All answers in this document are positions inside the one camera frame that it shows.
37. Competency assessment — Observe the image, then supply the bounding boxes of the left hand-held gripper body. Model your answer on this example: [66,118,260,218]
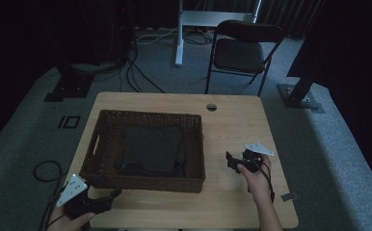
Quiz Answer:
[56,173,111,221]

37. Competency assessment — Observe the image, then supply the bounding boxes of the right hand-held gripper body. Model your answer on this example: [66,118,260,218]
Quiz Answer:
[241,141,276,174]

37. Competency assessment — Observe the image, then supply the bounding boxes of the dark brown woven basket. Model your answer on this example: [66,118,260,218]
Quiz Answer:
[78,109,206,194]

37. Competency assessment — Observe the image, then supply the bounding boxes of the dark cloth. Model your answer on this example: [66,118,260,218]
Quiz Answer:
[120,125,187,178]

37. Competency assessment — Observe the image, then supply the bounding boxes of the person's right hand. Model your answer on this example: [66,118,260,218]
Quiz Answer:
[236,154,274,202]

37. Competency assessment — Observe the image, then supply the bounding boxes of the person's left hand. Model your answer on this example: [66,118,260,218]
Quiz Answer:
[45,205,97,231]

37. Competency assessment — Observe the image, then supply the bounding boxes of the black slanted stand with base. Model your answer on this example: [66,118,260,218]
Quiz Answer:
[277,73,326,114]

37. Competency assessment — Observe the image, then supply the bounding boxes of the black stand with square base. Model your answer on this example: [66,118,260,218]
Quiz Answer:
[43,62,95,103]

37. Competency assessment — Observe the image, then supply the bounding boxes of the black folding chair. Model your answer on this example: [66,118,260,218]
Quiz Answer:
[204,19,285,97]

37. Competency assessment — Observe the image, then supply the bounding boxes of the grey round stand base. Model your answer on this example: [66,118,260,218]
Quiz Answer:
[71,62,125,75]

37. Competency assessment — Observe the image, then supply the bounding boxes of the dark curtain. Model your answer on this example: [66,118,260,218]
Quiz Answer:
[257,0,325,40]

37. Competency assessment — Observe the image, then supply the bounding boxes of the dark equipment cabinet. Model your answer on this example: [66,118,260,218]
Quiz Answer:
[77,0,134,64]

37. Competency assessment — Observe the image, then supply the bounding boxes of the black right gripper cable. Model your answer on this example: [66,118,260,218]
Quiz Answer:
[252,158,276,204]

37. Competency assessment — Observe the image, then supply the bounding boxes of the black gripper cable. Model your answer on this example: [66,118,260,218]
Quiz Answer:
[252,158,276,204]
[33,160,66,231]

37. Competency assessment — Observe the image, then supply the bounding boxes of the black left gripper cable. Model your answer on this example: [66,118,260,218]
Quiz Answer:
[33,160,66,231]

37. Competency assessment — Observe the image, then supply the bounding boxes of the black coiled floor cables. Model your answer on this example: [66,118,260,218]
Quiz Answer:
[182,29,214,46]

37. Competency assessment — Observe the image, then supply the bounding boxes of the white metal desk frame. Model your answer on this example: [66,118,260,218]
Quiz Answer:
[173,0,263,67]

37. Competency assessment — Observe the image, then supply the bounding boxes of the white floor cable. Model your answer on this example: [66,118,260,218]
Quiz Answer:
[135,27,179,46]

